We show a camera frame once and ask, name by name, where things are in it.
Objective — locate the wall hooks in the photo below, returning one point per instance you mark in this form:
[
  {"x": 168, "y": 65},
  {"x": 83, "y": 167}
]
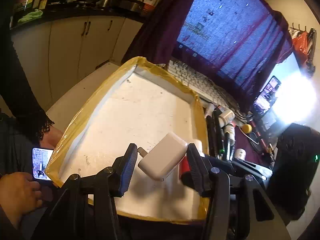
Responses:
[{"x": 297, "y": 26}]

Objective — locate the large white plastic bottle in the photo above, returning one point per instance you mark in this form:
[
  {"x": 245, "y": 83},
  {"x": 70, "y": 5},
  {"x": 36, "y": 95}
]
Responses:
[{"x": 227, "y": 116}]

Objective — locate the dark cooking pot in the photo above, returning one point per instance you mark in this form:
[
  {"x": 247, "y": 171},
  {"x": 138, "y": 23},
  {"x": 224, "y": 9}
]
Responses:
[{"x": 130, "y": 5}]

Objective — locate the maroon table cloth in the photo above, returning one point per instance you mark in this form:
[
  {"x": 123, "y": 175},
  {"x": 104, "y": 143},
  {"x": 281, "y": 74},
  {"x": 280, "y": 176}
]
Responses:
[{"x": 250, "y": 152}]

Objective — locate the white foam box yellow tape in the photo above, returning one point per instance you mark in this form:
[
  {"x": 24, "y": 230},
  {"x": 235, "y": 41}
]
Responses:
[{"x": 125, "y": 120}]

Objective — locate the steel cup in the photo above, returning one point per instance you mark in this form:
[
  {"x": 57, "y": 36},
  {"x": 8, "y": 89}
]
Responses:
[{"x": 105, "y": 1}]

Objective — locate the green cloth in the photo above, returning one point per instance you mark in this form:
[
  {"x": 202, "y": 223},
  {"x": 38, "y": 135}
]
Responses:
[{"x": 31, "y": 15}]

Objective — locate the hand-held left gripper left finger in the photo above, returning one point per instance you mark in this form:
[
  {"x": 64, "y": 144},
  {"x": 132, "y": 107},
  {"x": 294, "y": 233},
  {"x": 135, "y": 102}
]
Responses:
[{"x": 126, "y": 172}]

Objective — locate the white computer keyboard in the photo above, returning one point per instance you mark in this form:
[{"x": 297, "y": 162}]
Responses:
[{"x": 197, "y": 82}]

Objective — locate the black marker with green cap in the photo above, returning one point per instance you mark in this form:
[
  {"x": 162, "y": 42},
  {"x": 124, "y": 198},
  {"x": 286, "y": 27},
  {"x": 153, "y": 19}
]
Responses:
[{"x": 220, "y": 140}]

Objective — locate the red pen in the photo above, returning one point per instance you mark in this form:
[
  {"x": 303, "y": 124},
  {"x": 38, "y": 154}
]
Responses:
[{"x": 260, "y": 136}]

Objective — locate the person's left hand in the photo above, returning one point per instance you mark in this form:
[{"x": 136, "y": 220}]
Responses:
[{"x": 53, "y": 137}]

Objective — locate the cream kitchen cabinet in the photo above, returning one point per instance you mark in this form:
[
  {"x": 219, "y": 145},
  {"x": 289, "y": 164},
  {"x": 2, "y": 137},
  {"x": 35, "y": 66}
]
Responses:
[{"x": 75, "y": 42}]

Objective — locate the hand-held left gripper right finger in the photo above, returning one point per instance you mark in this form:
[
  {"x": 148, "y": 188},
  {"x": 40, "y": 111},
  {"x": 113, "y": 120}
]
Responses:
[{"x": 197, "y": 172}]

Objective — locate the black marker with blue cap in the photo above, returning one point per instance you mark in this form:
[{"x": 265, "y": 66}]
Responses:
[{"x": 211, "y": 135}]

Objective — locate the white bottle with red print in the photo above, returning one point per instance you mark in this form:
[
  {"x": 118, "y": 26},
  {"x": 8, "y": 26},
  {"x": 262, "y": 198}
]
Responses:
[{"x": 230, "y": 133}]

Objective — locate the white power adapter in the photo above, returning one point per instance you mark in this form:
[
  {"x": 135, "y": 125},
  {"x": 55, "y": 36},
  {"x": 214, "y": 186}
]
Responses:
[{"x": 162, "y": 160}]

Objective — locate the small white bottle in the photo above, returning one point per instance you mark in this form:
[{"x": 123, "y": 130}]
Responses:
[{"x": 240, "y": 153}]

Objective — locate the person's left forearm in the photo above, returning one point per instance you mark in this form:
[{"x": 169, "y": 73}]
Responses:
[{"x": 20, "y": 80}]

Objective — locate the yellow ball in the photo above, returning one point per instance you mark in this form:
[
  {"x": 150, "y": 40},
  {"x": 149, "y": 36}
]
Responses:
[{"x": 246, "y": 128}]

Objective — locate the person's right hand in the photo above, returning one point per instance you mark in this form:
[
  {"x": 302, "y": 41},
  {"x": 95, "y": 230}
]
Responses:
[{"x": 17, "y": 195}]

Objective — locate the person's black top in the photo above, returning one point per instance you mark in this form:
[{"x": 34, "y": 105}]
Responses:
[{"x": 12, "y": 150}]

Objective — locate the purple fringed cloth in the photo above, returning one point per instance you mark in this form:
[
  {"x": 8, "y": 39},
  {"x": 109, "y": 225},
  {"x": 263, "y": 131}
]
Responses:
[{"x": 155, "y": 37}]

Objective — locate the black smartphone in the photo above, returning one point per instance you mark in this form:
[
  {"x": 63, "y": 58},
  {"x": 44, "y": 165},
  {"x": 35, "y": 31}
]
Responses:
[{"x": 267, "y": 95}]

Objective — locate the orange plastic bag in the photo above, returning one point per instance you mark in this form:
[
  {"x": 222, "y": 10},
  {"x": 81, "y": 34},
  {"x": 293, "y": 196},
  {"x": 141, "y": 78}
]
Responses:
[{"x": 301, "y": 45}]

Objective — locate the smartphone with app icons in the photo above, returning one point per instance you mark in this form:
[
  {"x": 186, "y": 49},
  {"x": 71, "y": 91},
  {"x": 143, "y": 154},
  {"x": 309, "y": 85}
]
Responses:
[{"x": 41, "y": 165}]

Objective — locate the black hanging bag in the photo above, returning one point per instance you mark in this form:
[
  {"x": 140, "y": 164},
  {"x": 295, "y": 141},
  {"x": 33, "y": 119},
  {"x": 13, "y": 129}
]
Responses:
[{"x": 312, "y": 45}]

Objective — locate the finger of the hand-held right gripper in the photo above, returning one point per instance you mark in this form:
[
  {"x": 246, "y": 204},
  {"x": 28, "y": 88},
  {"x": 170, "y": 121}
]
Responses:
[{"x": 252, "y": 167}]

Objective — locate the computer monitor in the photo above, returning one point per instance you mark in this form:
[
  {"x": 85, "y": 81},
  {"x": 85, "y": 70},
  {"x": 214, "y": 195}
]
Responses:
[{"x": 225, "y": 37}]

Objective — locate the white squeeze bottle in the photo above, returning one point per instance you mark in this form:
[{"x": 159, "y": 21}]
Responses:
[{"x": 209, "y": 109}]

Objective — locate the black kitchen counter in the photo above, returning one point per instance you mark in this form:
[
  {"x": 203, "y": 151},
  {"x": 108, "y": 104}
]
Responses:
[{"x": 75, "y": 11}]

